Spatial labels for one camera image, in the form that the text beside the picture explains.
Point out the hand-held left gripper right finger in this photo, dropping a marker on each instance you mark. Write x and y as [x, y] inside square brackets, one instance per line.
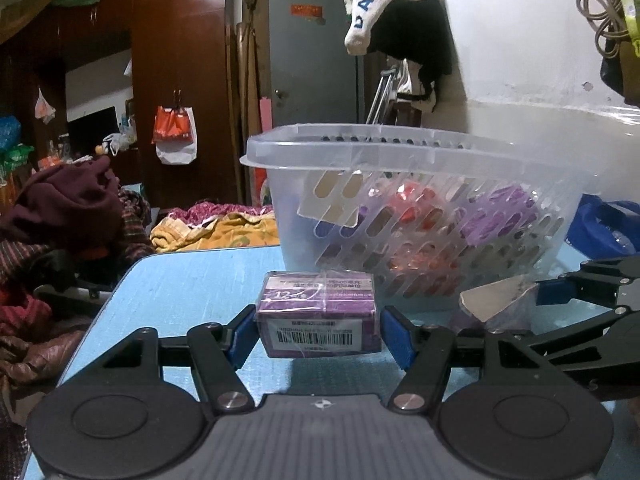
[397, 341]

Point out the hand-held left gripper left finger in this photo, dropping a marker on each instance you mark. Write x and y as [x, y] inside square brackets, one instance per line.
[245, 335]

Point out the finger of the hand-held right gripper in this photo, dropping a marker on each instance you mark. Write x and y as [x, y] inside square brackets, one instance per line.
[580, 326]
[552, 294]

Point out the beige cardboard packet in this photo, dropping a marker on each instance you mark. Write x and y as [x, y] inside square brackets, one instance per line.
[495, 299]

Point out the purple box barcode label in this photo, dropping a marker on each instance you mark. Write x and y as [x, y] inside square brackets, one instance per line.
[320, 320]

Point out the white plastic laundry basket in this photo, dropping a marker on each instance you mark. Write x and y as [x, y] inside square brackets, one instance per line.
[300, 230]

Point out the red packet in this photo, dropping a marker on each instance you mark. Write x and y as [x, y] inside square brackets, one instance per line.
[415, 205]

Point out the small brown cardboard box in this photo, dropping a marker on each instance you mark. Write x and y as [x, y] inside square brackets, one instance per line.
[327, 202]

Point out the blue printed tote bag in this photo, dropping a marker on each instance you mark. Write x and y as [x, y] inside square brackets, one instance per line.
[605, 222]

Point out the yellow floral blanket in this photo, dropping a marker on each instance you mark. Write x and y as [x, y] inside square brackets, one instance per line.
[215, 234]

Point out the magenta patterned blanket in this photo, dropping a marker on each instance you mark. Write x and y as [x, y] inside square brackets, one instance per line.
[210, 209]

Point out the plaid cloth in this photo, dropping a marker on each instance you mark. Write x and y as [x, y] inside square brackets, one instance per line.
[136, 222]

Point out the orange and white plastic bag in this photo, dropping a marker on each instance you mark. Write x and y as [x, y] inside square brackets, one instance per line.
[172, 132]

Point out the brown jacket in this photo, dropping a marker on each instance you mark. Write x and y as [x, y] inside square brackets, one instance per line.
[30, 352]

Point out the maroon cloth pile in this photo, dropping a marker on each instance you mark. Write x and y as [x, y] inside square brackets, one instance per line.
[70, 205]

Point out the olive hanging bag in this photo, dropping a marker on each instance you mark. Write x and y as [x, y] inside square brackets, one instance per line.
[620, 72]

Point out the white knotted plastic bag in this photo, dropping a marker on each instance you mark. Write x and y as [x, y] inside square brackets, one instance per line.
[114, 143]

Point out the metal crutches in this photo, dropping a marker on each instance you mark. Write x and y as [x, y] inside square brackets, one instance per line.
[380, 95]

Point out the grey door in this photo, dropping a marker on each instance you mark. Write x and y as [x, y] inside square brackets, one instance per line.
[310, 70]

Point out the black hanging garment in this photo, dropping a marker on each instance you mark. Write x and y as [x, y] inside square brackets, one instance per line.
[415, 45]

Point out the small green plastic bag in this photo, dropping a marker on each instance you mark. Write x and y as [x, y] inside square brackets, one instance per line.
[17, 157]

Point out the small pink plastic bag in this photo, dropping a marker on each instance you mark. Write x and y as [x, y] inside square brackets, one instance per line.
[44, 108]

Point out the brown wooden wardrobe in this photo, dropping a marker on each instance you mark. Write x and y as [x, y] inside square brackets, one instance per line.
[170, 35]

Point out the blue plastic bag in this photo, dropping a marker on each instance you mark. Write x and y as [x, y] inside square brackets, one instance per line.
[7, 130]

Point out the red door sign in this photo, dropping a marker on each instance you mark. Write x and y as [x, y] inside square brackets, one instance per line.
[307, 10]

